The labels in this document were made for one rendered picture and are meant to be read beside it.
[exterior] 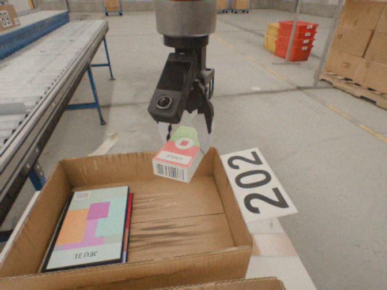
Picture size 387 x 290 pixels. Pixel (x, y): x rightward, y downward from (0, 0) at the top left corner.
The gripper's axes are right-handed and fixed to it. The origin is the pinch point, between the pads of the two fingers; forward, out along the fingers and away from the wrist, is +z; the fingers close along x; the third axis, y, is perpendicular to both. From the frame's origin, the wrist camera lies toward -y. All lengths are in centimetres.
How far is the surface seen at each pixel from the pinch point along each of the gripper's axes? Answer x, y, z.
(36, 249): 21.0, -21.5, 13.8
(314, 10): -118, 1395, 73
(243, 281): -15.7, -17.2, 7.5
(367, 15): -102, 340, 5
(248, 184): -13.3, 1.3, 6.8
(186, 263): -7.0, -16.6, 9.4
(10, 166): 60, -1, 21
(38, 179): 67, 9, 38
